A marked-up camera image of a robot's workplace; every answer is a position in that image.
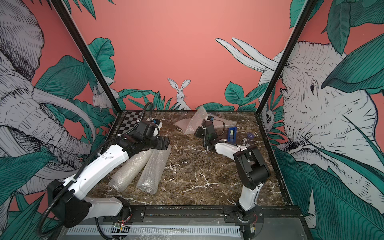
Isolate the bubble wrap pile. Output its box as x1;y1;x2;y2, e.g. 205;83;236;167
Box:
174;108;237;135

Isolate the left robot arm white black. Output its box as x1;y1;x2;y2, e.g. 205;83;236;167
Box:
36;117;170;240

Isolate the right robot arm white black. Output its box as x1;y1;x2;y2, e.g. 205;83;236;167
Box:
195;119;271;211

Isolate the black white chessboard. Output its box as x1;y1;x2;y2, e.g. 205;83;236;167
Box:
115;111;142;134

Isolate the blue tape dispenser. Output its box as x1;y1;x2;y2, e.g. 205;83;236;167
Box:
227;127;238;144

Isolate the black front mounting rail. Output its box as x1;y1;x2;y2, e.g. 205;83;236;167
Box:
104;205;304;224

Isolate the left black frame post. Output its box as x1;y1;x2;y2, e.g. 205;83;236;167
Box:
50;0;122;114

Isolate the black frame post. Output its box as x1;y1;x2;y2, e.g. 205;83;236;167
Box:
255;0;317;117
50;0;122;114

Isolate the white slotted cable duct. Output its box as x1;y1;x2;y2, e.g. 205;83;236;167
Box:
65;224;242;237

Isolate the right black frame post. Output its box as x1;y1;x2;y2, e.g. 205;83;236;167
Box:
255;0;317;117

